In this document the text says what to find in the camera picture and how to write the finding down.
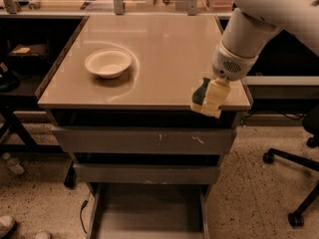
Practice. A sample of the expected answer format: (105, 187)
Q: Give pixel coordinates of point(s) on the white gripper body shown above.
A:
(229, 65)

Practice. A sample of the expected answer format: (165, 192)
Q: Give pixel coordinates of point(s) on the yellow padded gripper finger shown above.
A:
(216, 93)

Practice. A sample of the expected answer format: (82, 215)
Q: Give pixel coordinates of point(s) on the green and yellow sponge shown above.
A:
(198, 97)

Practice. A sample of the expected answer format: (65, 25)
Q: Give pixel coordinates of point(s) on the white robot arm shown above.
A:
(252, 25)

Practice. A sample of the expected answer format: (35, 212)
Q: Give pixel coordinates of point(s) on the grey drawer cabinet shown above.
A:
(171, 55)

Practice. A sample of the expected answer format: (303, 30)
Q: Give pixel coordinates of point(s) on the top grey drawer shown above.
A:
(144, 140)

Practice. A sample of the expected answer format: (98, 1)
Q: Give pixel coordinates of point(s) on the middle grey drawer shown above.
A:
(147, 174)

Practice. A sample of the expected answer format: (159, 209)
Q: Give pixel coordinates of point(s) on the open bottom grey drawer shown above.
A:
(145, 211)

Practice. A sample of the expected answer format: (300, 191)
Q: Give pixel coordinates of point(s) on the white paper bowl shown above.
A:
(108, 63)

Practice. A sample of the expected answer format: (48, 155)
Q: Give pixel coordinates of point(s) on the clear plastic bottle on floor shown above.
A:
(13, 163)

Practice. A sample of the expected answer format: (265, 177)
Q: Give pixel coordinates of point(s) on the white shoe right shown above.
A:
(43, 234)

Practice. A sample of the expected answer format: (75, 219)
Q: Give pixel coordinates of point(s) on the white shoe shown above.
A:
(43, 234)
(7, 223)

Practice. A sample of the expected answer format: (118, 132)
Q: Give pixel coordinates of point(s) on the white shoe left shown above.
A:
(7, 223)

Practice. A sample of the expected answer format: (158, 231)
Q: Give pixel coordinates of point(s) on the black side table frame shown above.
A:
(29, 145)

